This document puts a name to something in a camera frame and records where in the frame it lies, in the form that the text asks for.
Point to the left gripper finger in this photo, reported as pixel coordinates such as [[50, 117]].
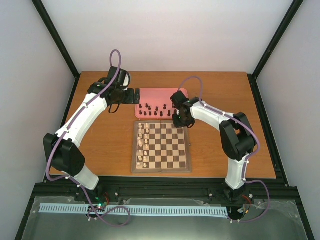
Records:
[[137, 92], [137, 99]]

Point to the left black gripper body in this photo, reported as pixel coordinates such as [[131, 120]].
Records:
[[123, 99]]

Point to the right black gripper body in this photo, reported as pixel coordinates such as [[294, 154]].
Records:
[[182, 122]]

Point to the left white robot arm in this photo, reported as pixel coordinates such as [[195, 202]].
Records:
[[62, 149]]

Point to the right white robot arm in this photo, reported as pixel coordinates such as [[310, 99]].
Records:
[[237, 137]]

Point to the wooden chess board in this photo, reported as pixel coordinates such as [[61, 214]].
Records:
[[165, 149]]

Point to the pink plastic tray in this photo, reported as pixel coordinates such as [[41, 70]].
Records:
[[155, 97]]

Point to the transparent acrylic sheet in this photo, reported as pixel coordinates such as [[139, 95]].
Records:
[[275, 225]]

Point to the black aluminium frame base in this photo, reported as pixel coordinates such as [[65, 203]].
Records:
[[273, 194]]

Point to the light blue cable duct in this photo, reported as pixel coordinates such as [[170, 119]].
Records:
[[132, 209]]

